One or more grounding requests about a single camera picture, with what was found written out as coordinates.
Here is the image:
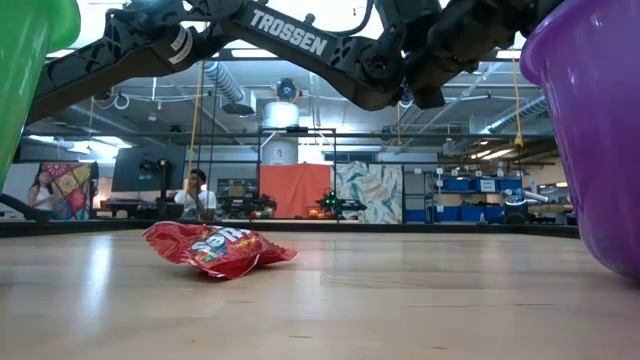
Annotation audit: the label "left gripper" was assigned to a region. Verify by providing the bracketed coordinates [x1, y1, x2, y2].
[399, 0, 569, 111]

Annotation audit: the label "red Skittles candy bag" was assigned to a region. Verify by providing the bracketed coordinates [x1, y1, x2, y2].
[142, 220, 299, 280]

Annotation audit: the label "shelf with blue bins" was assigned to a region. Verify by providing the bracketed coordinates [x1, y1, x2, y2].
[403, 168, 527, 224]

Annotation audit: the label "leaf patterned panel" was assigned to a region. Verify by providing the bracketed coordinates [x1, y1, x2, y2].
[333, 161, 404, 225]

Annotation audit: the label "black round ceiling device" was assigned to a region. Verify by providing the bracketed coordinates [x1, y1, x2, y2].
[275, 77, 301, 104]

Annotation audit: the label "purple plastic bucket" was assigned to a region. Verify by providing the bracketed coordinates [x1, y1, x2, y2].
[519, 0, 640, 282]

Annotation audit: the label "white tank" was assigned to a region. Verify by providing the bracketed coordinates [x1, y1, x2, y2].
[260, 99, 302, 167]

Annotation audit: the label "background robot with green lights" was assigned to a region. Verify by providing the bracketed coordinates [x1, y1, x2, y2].
[313, 188, 369, 220]

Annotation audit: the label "orange cloth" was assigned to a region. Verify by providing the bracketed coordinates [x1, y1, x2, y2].
[258, 162, 333, 220]

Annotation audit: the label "person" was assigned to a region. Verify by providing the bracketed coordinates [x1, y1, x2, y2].
[27, 169, 64, 222]
[173, 168, 219, 222]

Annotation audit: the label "colourful patterned cloth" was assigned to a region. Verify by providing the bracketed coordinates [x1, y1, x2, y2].
[39, 161, 94, 222]

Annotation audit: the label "green plastic bucket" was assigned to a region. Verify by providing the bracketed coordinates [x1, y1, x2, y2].
[0, 0, 82, 191]

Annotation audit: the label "yellow hanging cable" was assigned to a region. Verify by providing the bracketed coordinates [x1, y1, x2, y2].
[509, 57, 526, 151]

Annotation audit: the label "black aluminium table frame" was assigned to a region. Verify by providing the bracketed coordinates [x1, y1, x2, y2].
[0, 218, 582, 239]

